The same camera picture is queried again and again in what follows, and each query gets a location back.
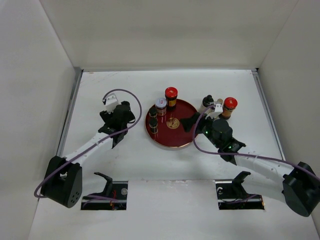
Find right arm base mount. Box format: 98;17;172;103
215;171;265;210

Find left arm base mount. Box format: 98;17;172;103
80;172;129;211

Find purple cable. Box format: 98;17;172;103
191;103;320;183
33;88;143;199

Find black-cap white bottle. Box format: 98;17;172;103
199;94;215;113

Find red-lid sauce jar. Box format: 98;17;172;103
165;86;178;110
219;97;238;120

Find round red tray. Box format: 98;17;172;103
144;99;197;148

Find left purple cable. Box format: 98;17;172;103
33;88;143;199

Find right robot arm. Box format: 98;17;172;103
180;112;320;217

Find beige-cap dark sauce bottle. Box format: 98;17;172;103
215;98;224;105

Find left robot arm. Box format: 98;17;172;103
40;101;136;208

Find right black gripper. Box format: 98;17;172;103
179;112;222;149

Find white-lid jar with red label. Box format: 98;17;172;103
154;97;167;117

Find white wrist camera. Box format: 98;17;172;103
102;93;119;113
206;103;223;120

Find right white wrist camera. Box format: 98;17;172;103
206;103;223;120

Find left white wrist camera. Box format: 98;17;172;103
102;93;119;113

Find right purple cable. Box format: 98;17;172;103
191;103;320;183

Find small black-cap spice bottle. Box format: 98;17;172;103
148;107;158;118

